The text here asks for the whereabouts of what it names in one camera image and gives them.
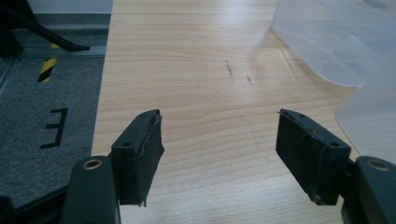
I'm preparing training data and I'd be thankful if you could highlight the black floor tape mark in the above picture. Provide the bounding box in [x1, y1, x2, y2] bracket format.
[39, 107, 69, 149]

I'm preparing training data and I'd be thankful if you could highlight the black stand leg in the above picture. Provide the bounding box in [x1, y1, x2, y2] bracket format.
[0, 0, 92, 59]

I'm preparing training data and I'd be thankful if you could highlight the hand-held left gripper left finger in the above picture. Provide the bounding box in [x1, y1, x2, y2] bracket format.
[110, 108, 165, 207]

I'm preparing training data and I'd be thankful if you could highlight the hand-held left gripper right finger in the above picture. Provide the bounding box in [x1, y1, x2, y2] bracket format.
[275, 107, 352, 206]

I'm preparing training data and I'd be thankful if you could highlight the clear plastic bag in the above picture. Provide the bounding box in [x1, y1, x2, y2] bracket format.
[270, 0, 396, 165]

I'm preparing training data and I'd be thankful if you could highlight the yellow black striped tape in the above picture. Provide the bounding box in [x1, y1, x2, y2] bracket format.
[36, 57, 58, 84]

